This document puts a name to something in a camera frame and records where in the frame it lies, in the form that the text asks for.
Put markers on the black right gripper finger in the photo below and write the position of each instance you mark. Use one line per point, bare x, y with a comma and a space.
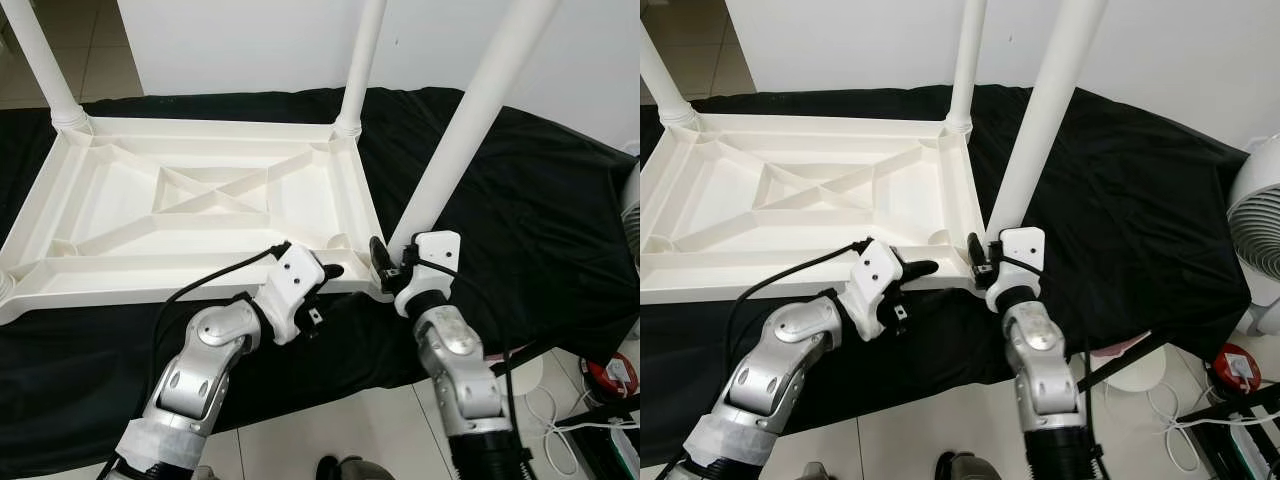
380, 260
977, 257

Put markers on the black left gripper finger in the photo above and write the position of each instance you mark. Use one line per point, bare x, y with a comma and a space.
920, 269
332, 271

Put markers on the white plastic table leg tube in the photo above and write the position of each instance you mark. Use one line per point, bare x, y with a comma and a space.
362, 60
5, 285
45, 65
968, 60
1045, 110
470, 120
665, 90

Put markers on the white plastic children table top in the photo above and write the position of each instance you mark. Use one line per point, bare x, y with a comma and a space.
100, 210
720, 205

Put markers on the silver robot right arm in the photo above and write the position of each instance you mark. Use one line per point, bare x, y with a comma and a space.
1040, 365
460, 370

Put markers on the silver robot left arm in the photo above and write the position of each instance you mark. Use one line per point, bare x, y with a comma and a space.
775, 365
195, 370

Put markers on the pink flat board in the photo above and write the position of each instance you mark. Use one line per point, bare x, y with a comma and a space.
497, 356
1115, 349

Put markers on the black tablecloth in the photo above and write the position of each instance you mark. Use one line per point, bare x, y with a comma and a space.
540, 200
1130, 200

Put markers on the black robot right foot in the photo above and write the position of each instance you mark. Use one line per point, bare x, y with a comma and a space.
970, 468
355, 470

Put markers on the white round stand base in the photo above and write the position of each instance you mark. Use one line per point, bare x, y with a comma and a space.
525, 380
1145, 377

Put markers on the white round fan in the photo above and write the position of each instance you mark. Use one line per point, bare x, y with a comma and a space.
1258, 230
632, 215

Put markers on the black plastic box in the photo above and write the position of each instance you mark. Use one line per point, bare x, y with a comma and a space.
612, 458
1240, 450

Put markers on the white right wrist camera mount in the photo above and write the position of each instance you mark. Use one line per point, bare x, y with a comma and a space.
1020, 250
435, 255

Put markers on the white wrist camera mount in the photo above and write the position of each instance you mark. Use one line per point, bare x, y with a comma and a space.
873, 275
290, 280
1020, 250
435, 255

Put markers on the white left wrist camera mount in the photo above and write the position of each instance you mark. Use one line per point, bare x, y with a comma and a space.
873, 275
290, 280

